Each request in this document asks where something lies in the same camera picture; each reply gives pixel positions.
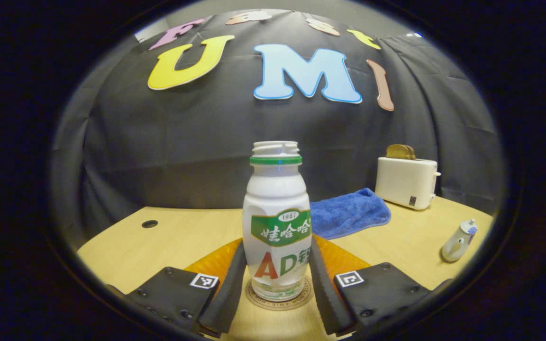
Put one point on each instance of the white blue-patterned teacup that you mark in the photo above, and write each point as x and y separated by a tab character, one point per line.
455	246

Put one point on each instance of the white blue-patterned teacup lid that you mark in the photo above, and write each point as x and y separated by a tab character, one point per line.
469	227

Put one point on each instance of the blue towel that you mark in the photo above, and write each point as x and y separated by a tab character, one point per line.
349	213

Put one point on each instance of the brown bread slice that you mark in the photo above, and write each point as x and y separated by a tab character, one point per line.
401	152

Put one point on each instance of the white water bottle green label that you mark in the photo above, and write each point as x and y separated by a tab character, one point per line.
275	194

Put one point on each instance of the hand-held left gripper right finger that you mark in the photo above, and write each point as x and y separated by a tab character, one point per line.
325	293

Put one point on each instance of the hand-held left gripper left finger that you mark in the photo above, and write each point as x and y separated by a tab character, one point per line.
228	293

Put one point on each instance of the white toaster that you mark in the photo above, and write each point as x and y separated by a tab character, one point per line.
403	182

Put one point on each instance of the round brown coaster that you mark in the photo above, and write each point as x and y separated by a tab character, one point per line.
277	305

